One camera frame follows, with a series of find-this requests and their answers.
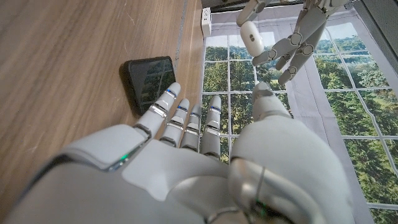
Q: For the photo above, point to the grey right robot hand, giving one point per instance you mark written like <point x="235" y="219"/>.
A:
<point x="186" y="174"/>

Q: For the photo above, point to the black smartphone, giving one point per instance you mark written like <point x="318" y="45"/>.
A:
<point x="149" y="81"/>

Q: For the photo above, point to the white power strip box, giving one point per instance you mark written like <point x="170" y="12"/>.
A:
<point x="206" y="21"/>

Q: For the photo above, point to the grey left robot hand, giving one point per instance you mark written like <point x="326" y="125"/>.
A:
<point x="306" y="34"/>

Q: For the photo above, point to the printed window backdrop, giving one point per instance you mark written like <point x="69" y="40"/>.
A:
<point x="342" y="109"/>

